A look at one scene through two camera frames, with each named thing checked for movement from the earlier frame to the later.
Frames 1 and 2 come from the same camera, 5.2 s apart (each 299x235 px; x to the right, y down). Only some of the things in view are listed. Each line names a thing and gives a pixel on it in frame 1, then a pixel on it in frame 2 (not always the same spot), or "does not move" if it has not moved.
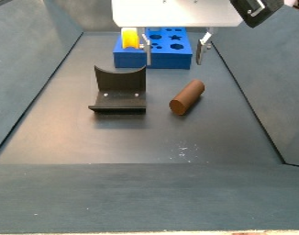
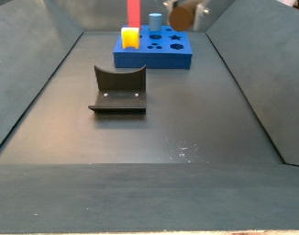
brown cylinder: [187, 95] to [182, 14]
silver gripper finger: [146, 45] to [170, 4]
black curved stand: [122, 92] does not move
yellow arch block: [130, 38] does not move
